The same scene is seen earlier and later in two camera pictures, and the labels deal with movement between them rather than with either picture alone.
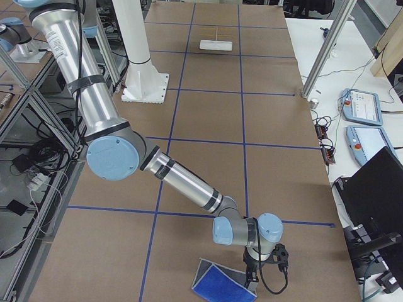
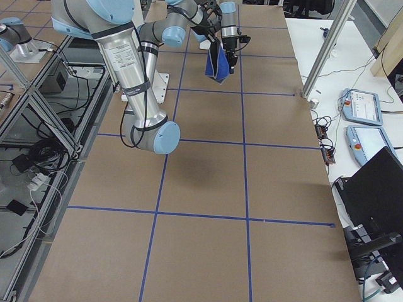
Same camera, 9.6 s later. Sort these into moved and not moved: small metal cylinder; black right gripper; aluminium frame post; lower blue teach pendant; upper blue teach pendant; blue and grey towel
Moved: blue and grey towel; black right gripper
Not moved: aluminium frame post; upper blue teach pendant; small metal cylinder; lower blue teach pendant
